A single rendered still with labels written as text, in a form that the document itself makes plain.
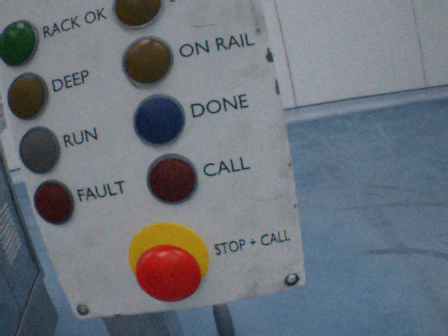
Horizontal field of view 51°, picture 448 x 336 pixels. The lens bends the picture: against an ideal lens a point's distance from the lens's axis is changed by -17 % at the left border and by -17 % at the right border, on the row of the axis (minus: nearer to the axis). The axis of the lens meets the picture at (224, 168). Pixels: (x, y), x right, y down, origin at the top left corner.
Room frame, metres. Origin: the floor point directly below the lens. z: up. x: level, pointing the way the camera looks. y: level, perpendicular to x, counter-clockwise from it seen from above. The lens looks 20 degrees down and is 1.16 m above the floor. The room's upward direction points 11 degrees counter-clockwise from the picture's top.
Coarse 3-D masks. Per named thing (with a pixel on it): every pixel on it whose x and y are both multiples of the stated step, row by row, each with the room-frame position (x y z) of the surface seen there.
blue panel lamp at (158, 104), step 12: (144, 108) 0.30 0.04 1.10; (156, 108) 0.30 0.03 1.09; (168, 108) 0.30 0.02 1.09; (144, 120) 0.30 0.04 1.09; (156, 120) 0.30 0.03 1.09; (168, 120) 0.30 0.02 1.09; (180, 120) 0.30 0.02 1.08; (144, 132) 0.30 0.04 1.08; (156, 132) 0.30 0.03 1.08; (168, 132) 0.30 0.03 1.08
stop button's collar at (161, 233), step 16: (160, 224) 0.30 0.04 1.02; (176, 224) 0.30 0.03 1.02; (144, 240) 0.30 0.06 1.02; (160, 240) 0.30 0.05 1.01; (176, 240) 0.30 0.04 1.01; (192, 240) 0.30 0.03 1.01; (240, 240) 0.30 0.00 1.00; (272, 240) 0.30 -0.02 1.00; (128, 256) 0.30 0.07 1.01; (208, 256) 0.30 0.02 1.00
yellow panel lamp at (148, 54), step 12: (132, 48) 0.30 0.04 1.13; (144, 48) 0.30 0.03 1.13; (156, 48) 0.30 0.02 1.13; (132, 60) 0.30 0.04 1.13; (144, 60) 0.30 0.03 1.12; (156, 60) 0.30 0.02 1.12; (168, 60) 0.30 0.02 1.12; (132, 72) 0.30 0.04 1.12; (144, 72) 0.30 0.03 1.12; (156, 72) 0.30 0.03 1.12
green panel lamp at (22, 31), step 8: (16, 24) 0.30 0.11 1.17; (24, 24) 0.30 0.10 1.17; (8, 32) 0.30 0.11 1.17; (16, 32) 0.30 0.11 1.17; (24, 32) 0.30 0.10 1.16; (32, 32) 0.30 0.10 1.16; (8, 40) 0.30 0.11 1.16; (16, 40) 0.30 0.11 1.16; (24, 40) 0.30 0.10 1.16; (32, 40) 0.30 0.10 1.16; (0, 48) 0.30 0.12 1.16; (8, 48) 0.30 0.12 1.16; (16, 48) 0.30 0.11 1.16; (24, 48) 0.30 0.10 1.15; (32, 48) 0.30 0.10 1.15; (8, 56) 0.30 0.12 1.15; (16, 56) 0.30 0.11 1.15; (24, 56) 0.30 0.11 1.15
